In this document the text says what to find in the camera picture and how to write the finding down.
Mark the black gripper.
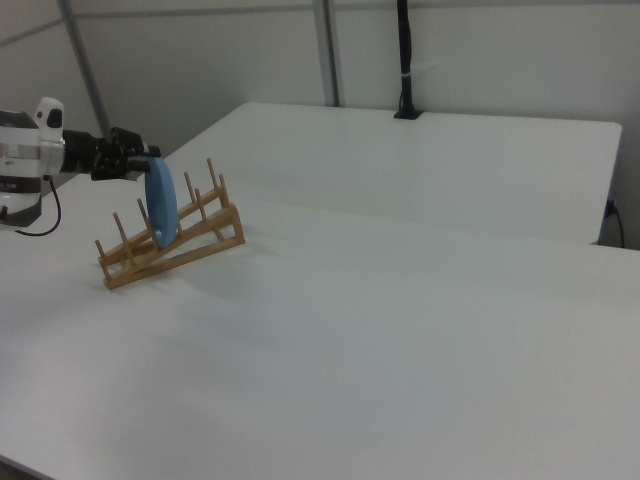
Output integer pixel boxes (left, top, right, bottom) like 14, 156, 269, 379
62, 126, 163, 182

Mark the blue round plate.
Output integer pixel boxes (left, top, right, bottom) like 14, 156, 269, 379
143, 155, 180, 251

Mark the wooden plate rack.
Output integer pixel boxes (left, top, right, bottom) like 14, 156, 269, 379
94, 157, 247, 292

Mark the black pole with white band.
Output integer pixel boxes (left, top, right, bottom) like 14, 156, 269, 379
393, 0, 425, 121

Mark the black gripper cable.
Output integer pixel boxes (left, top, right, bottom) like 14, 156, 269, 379
14, 174, 63, 237

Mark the grey metal partition post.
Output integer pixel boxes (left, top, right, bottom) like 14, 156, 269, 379
313, 0, 347, 108
56, 0, 112, 137

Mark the black power cable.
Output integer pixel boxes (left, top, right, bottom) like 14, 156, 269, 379
606, 199, 627, 247

